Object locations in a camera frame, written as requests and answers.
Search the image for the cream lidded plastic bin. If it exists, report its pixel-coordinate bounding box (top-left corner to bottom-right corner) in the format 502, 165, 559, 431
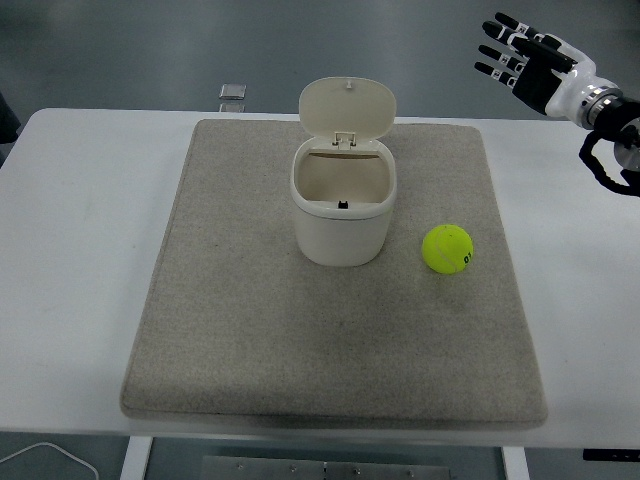
291, 76, 399, 268

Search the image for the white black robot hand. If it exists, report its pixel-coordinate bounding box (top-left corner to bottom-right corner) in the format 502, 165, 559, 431
473, 12, 602, 121

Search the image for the black table control panel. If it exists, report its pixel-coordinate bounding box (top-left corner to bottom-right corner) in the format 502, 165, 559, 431
582, 448, 640, 462

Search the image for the grey metal plate with screws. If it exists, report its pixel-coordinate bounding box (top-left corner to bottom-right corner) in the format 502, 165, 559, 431
201, 454, 454, 480

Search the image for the yellow tennis ball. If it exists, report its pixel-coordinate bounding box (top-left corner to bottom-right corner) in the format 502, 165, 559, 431
421, 223, 475, 275

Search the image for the white table leg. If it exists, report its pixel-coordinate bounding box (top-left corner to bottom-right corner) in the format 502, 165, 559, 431
501, 445, 530, 480
121, 436, 154, 480

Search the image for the dark grey object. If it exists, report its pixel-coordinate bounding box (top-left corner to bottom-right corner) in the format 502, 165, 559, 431
0, 89, 22, 169

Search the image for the white cable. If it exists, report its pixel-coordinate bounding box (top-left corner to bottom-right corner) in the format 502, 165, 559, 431
0, 441, 100, 480

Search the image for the beige felt mat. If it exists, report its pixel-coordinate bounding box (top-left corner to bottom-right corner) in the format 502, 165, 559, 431
118, 118, 550, 430

